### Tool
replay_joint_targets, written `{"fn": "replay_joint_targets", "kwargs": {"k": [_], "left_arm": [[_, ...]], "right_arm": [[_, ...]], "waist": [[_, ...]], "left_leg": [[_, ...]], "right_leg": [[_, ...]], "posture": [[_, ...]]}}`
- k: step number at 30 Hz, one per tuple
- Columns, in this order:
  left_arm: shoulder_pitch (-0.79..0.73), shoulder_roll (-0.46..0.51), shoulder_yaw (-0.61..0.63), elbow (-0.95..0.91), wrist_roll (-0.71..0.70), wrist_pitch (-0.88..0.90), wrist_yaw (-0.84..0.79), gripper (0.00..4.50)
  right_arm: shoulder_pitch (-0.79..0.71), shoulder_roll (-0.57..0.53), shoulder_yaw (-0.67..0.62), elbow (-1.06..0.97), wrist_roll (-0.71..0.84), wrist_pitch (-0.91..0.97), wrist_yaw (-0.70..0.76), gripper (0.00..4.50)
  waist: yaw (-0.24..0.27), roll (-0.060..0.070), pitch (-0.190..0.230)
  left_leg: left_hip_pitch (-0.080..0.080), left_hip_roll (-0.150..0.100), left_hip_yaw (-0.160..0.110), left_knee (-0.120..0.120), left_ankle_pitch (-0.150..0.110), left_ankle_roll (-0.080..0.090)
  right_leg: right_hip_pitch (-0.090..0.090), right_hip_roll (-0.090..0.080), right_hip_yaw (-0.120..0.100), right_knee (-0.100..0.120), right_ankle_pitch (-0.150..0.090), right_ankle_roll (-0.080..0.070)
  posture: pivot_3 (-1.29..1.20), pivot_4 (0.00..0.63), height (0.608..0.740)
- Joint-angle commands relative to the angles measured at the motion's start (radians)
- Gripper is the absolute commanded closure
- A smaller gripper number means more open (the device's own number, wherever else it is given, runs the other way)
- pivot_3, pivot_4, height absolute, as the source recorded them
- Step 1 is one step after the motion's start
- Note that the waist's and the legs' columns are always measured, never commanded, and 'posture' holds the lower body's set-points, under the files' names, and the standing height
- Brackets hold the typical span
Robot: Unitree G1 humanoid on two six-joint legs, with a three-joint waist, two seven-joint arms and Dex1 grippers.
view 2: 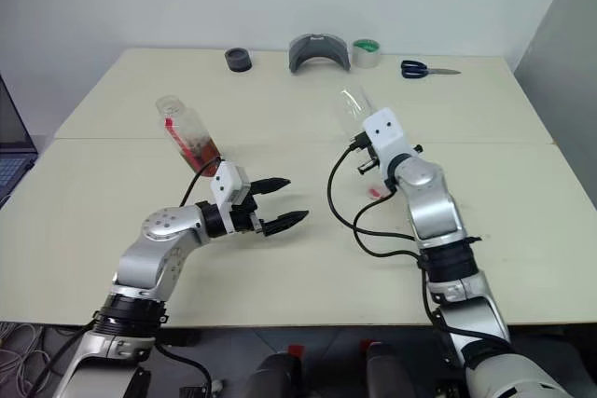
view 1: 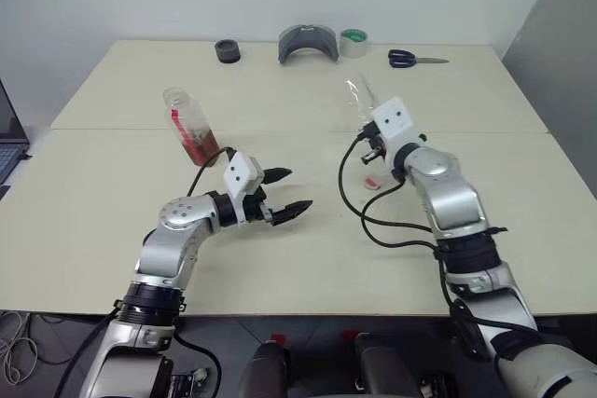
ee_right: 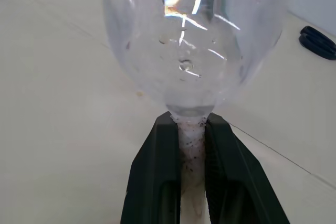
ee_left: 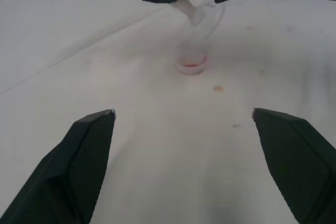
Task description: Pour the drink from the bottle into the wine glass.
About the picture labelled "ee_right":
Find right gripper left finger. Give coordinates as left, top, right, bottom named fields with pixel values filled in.
left=120, top=111, right=182, bottom=224

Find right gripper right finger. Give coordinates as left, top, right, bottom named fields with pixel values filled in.
left=204, top=113, right=291, bottom=224

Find clear plastic wine glass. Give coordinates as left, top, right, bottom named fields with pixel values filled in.
left=100, top=0, right=286, bottom=221

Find blue handled scissors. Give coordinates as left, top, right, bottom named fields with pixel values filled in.
left=298, top=25, right=336, bottom=61

